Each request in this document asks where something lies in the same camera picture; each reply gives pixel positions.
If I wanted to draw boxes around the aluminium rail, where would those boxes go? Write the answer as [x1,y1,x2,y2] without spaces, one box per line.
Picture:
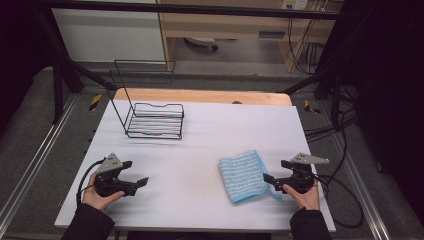
[0,96,79,228]
[333,133,391,240]

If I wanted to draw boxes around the hanging black cables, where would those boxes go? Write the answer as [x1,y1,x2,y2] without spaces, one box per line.
[286,18,323,74]

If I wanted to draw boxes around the light wooden desk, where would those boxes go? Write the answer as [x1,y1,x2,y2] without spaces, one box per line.
[156,0,344,73]

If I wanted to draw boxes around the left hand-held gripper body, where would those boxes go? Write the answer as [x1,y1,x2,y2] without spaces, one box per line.
[93,152,138,198]

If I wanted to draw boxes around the person's left hand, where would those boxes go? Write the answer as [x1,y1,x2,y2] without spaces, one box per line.
[81,172,126,212]

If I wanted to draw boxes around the black floor cable bundle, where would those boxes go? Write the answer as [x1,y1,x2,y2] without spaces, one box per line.
[304,84,359,143]

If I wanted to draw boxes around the wooden table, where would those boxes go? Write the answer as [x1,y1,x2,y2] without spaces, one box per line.
[113,87,293,107]

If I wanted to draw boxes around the hand-held gripper cable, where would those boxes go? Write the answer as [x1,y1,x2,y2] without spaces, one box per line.
[313,173,365,229]
[75,158,106,208]

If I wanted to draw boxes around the right hand-held gripper cable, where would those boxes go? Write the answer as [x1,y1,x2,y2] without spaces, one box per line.
[313,173,365,229]

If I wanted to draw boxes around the black wire rack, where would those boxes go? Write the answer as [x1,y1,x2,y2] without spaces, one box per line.
[109,59,185,140]

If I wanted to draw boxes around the white power strip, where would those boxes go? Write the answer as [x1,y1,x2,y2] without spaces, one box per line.
[281,0,309,10]

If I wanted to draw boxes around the black curtain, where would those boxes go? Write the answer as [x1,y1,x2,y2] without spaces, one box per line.
[319,0,424,214]

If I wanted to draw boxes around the person's right hand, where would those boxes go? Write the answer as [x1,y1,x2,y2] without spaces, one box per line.
[282,181,321,211]

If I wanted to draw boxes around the white cabinet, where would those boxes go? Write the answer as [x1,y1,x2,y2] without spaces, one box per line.
[51,8,166,63]

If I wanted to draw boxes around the black metal frame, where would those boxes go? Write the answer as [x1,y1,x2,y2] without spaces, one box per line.
[33,0,354,131]

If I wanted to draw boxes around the left hand-held gripper cable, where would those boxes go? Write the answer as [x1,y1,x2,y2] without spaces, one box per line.
[75,158,106,208]

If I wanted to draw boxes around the blue striped cloth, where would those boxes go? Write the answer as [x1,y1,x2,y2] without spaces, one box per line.
[218,149,284,205]

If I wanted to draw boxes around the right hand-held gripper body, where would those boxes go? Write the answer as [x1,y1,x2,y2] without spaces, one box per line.
[282,152,330,195]

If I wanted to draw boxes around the yellow black tape strip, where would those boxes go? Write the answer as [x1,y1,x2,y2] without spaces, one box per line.
[88,93,103,112]
[303,99,321,115]

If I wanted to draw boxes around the white table board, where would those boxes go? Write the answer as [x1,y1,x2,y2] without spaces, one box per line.
[54,99,337,233]

